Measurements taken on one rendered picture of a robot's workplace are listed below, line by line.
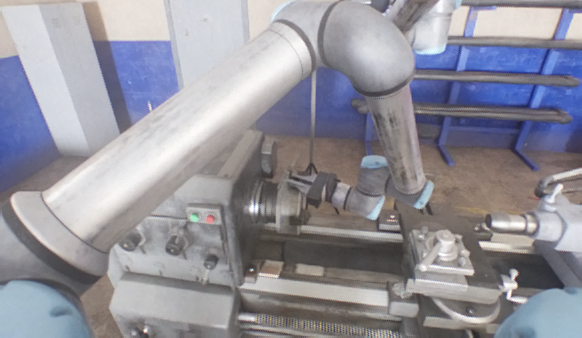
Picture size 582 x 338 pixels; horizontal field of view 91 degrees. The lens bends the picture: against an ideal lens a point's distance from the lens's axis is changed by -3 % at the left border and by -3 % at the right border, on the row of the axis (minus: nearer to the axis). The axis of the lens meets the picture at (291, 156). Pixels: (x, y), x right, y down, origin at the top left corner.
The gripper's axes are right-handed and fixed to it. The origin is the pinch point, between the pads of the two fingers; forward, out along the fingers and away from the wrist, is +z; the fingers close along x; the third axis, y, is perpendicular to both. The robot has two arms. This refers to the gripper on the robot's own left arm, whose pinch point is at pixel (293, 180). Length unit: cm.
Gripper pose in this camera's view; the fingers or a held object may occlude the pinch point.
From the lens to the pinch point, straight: 115.5
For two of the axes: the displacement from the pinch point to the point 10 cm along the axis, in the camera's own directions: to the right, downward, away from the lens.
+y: 1.0, 6.8, 7.2
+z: -8.9, -2.7, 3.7
